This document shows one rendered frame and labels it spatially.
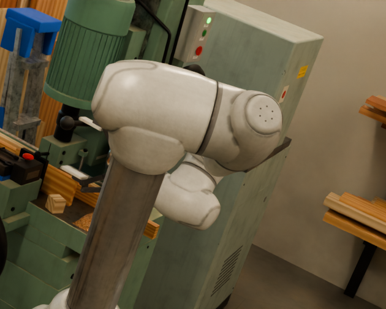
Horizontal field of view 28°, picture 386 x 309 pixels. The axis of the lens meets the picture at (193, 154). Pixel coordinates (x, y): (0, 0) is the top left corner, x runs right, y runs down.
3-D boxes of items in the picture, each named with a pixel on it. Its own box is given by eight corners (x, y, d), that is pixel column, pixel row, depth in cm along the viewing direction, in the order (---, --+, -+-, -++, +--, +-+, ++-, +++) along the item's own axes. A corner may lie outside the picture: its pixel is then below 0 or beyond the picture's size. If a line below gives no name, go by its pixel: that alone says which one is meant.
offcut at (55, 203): (55, 206, 208) (59, 194, 207) (62, 213, 206) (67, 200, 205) (45, 206, 206) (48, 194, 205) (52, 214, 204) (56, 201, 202)
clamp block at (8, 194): (-39, 195, 203) (-32, 165, 200) (-6, 185, 215) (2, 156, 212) (3, 220, 198) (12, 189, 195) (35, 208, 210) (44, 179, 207)
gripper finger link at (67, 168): (88, 176, 197) (87, 179, 197) (67, 164, 200) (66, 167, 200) (82, 177, 194) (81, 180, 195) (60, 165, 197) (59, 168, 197)
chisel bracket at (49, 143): (33, 164, 217) (41, 137, 214) (62, 156, 230) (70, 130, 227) (54, 175, 215) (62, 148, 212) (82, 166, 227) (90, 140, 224)
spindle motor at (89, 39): (29, 89, 209) (60, -22, 199) (67, 84, 225) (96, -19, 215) (81, 115, 203) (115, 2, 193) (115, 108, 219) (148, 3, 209)
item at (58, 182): (9, 173, 218) (16, 148, 215) (12, 172, 219) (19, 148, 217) (68, 206, 211) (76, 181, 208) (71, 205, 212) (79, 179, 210)
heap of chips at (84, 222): (71, 222, 202) (74, 213, 201) (97, 212, 213) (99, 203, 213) (97, 237, 200) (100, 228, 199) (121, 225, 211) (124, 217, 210)
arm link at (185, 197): (152, 215, 191) (180, 174, 195) (204, 244, 185) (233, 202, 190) (144, 197, 181) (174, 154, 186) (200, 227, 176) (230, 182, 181)
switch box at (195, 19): (168, 55, 229) (185, 4, 224) (183, 54, 238) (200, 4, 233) (185, 63, 227) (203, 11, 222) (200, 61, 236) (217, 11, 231)
